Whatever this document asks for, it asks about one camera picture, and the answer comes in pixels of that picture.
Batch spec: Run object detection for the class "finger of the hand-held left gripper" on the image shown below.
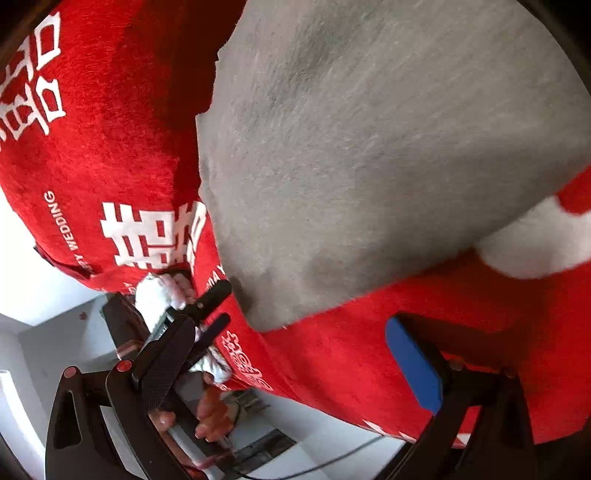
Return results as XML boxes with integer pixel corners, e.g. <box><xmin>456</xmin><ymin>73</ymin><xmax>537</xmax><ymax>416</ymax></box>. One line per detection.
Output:
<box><xmin>193</xmin><ymin>279</ymin><xmax>233</xmax><ymax>320</ymax></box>
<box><xmin>194</xmin><ymin>313</ymin><xmax>232</xmax><ymax>358</ymax></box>

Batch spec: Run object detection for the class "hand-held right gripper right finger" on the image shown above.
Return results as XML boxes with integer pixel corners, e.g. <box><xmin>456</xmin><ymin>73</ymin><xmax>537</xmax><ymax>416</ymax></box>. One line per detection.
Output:
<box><xmin>379</xmin><ymin>313</ymin><xmax>539</xmax><ymax>480</ymax></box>

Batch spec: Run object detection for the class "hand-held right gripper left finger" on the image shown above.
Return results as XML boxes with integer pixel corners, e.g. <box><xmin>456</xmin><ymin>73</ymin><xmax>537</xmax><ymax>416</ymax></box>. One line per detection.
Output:
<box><xmin>45</xmin><ymin>315</ymin><xmax>198</xmax><ymax>480</ymax></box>

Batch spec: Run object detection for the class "grey shirt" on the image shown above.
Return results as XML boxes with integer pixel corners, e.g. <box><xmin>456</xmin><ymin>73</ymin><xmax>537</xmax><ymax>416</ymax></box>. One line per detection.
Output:
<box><xmin>196</xmin><ymin>0</ymin><xmax>591</xmax><ymax>334</ymax></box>

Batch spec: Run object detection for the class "person's left hand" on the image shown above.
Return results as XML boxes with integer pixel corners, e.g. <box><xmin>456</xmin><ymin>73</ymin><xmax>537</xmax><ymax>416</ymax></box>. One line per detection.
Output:
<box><xmin>134</xmin><ymin>274</ymin><xmax>235</xmax><ymax>441</ymax></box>

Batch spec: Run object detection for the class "red printed blanket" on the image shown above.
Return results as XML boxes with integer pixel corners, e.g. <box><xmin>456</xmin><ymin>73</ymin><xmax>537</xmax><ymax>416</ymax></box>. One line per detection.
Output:
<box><xmin>0</xmin><ymin>0</ymin><xmax>591</xmax><ymax>452</ymax></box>

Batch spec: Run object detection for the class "black cable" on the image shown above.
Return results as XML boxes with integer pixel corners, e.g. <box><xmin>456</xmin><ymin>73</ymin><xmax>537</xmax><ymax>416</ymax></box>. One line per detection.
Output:
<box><xmin>230</xmin><ymin>435</ymin><xmax>387</xmax><ymax>480</ymax></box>

